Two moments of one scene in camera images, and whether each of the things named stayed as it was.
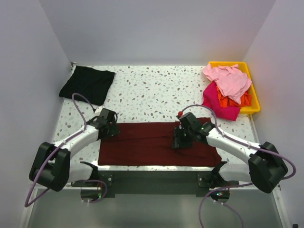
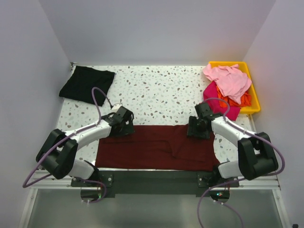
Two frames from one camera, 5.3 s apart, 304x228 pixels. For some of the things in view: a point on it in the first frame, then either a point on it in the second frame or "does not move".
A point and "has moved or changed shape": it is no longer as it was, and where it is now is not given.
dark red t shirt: (150, 143) has moved or changed shape
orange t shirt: (225, 101) does not move
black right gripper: (178, 143) to (192, 121)
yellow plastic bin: (254, 106) does not move
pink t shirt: (231, 81) does not move
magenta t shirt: (211, 99) does not move
